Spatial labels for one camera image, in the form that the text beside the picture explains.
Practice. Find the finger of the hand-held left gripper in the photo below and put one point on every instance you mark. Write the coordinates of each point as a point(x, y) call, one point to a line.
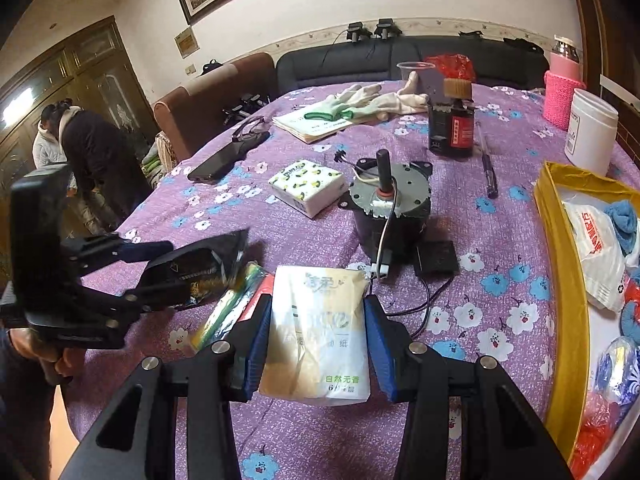
point(150, 297)
point(145, 251)

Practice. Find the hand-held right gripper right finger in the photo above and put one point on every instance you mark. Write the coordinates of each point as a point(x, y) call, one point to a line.
point(380, 352)

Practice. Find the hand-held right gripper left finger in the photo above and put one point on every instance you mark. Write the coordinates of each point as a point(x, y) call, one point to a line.
point(257, 352)

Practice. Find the black foil bag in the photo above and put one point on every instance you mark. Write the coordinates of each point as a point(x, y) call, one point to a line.
point(200, 265)

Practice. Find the rainbow sponge pack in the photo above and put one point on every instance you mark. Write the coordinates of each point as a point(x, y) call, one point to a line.
point(225, 305)

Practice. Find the cream tissue pack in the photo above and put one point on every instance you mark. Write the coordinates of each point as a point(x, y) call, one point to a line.
point(315, 340)

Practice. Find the yellow taped foam box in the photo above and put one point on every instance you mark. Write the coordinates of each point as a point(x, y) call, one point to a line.
point(560, 260)

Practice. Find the red mesh scrubber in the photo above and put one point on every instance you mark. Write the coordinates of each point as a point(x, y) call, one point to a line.
point(595, 440)

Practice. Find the blue white plastic packet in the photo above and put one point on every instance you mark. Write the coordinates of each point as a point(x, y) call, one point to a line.
point(617, 365)

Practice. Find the blue towel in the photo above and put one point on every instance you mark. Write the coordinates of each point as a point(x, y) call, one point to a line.
point(625, 225)

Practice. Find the person's left forearm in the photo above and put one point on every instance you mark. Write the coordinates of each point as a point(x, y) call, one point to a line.
point(22, 420)

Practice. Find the person's left hand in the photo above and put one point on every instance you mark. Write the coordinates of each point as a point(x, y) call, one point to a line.
point(60, 362)

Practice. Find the woven plastic bag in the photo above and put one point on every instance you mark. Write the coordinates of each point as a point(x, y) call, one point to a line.
point(157, 157)

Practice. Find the purple floral tablecloth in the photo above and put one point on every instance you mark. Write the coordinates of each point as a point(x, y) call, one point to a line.
point(310, 440)

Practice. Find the black square adapter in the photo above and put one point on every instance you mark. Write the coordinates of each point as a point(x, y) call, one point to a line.
point(436, 258)

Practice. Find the black smartphone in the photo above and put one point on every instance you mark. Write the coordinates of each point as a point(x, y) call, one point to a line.
point(220, 165)

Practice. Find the grey electric motor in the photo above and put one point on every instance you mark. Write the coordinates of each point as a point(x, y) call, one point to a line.
point(390, 210)

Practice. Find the brown armchair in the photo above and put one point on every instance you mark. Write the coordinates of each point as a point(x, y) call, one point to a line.
point(200, 105)

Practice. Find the eyeglasses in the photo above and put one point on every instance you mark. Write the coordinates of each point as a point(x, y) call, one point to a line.
point(250, 129)

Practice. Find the lemon print tissue pack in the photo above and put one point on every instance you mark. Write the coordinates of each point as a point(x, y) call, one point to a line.
point(307, 187)

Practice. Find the pile of black devices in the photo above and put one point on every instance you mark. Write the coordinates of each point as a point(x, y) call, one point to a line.
point(245, 102)

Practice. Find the wooden wardrobe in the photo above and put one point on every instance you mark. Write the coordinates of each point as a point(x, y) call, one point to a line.
point(110, 70)

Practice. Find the paper booklet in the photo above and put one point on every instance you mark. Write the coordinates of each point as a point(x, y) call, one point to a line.
point(315, 127)

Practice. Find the pen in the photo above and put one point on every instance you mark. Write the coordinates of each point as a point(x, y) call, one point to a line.
point(487, 165)

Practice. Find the dark bottle with cork cap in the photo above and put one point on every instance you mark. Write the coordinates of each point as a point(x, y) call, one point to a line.
point(452, 125)

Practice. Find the white work glove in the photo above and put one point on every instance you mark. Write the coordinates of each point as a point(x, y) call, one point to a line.
point(350, 100)
point(405, 100)

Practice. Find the black leather sofa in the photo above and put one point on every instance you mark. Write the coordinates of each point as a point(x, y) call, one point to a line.
point(350, 67)

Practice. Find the clear plastic cup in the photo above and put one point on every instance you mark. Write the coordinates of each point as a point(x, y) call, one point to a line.
point(415, 71)

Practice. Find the red plastic bag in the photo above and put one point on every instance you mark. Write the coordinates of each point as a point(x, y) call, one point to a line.
point(455, 66)

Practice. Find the white plastic jar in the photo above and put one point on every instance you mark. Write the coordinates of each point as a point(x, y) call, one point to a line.
point(590, 135)

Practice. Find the black device on sofa back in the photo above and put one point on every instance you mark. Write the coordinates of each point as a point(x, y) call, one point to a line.
point(387, 29)
point(357, 32)

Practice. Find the bottle in pink knitted sleeve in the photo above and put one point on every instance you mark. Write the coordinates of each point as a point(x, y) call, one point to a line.
point(562, 95)

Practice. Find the dark wooden cabinet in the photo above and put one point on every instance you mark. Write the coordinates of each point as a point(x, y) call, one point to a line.
point(610, 20)

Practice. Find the gold wall plaque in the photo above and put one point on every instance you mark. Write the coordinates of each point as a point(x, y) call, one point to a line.
point(186, 42)

